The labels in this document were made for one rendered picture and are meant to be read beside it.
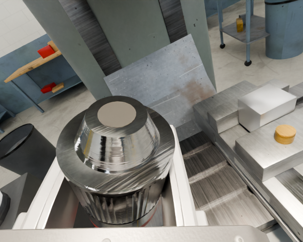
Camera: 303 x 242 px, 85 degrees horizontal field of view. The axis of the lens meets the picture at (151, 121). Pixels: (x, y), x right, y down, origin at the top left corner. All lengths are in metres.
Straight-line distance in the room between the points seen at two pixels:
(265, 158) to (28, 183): 0.36
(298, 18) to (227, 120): 2.13
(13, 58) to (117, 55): 4.40
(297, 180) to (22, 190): 0.40
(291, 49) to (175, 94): 2.10
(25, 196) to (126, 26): 0.47
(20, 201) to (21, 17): 4.43
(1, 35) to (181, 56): 4.47
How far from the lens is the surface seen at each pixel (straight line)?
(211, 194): 0.37
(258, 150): 0.28
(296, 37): 2.52
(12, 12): 4.67
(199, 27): 0.64
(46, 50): 4.02
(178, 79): 0.59
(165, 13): 0.58
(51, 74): 4.79
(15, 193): 0.34
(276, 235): 0.44
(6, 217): 0.32
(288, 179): 0.31
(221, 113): 0.34
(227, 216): 0.36
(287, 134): 0.28
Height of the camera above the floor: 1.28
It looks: 38 degrees down
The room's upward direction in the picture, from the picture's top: 28 degrees counter-clockwise
